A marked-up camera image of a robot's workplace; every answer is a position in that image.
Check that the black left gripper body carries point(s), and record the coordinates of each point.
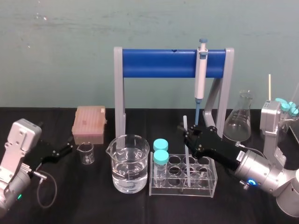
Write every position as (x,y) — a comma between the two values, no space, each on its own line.
(43,152)

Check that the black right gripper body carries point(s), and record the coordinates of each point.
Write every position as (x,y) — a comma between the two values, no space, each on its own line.
(219,151)

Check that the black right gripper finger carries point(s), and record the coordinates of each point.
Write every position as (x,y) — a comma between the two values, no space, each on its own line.
(203,129)
(189,141)

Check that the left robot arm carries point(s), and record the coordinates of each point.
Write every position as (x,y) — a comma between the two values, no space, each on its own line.
(16,144)

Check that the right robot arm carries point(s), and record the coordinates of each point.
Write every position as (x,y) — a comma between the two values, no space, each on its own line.
(264,172)

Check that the small glass beaker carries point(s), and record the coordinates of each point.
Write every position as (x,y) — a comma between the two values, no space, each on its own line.
(86,155)

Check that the pink pipette tip box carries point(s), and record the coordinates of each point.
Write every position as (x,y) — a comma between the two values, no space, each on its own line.
(88,121)

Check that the clear tube with teal cap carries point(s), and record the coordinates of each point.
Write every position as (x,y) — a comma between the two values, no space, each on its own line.
(161,158)
(160,143)

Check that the glass conical flask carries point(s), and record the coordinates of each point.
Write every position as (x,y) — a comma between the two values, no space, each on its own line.
(238,126)

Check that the clear acrylic tube rack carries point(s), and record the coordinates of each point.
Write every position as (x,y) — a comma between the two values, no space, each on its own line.
(205,184)

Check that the white and blue pipette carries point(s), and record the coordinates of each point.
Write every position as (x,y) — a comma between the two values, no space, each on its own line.
(200,79)

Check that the black table cloth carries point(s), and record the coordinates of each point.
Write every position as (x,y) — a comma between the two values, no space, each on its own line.
(88,205)

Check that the large glass beaker with water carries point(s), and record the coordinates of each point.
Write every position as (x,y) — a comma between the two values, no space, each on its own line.
(128,172)

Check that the thin wooden stick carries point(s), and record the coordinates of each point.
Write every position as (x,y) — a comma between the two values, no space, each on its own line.
(269,86)

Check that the blue and grey pipette stand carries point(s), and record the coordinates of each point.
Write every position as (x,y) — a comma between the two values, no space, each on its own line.
(158,63)

